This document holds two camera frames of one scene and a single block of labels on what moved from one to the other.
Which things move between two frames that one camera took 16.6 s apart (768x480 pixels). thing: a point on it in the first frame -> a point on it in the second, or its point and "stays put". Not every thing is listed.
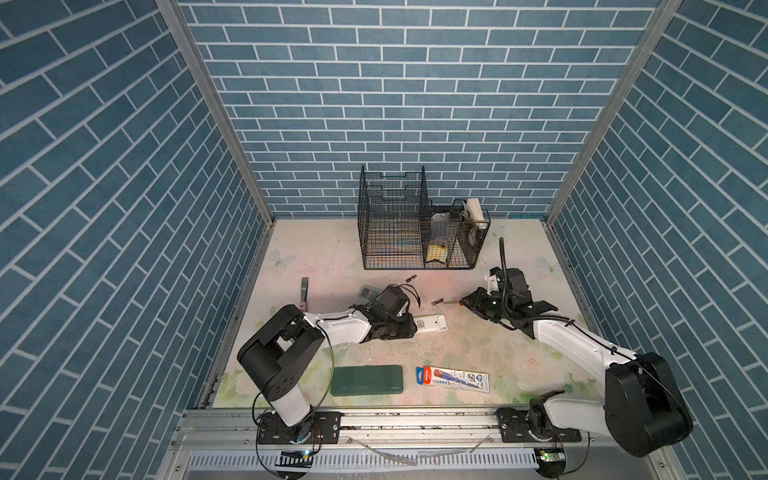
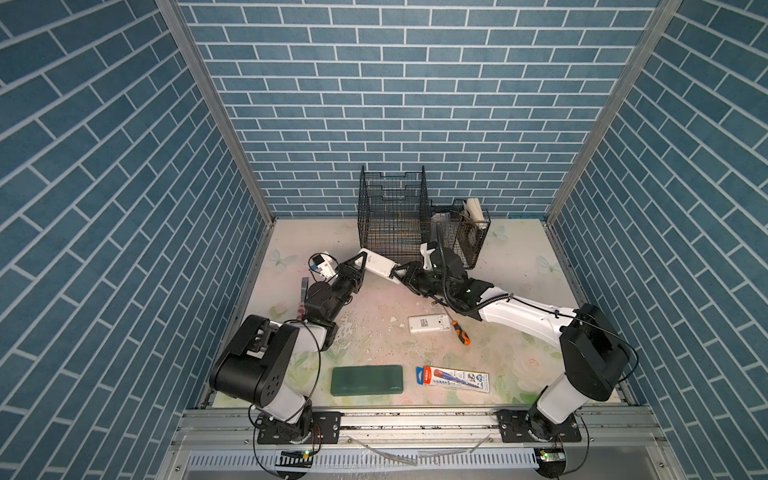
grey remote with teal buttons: [368, 293] -> [378, 265]
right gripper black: [475, 302] -> [410, 277]
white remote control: [431, 322] stays put
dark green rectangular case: [366, 380] stays put
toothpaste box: [454, 379] stays put
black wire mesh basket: [400, 229] stays put
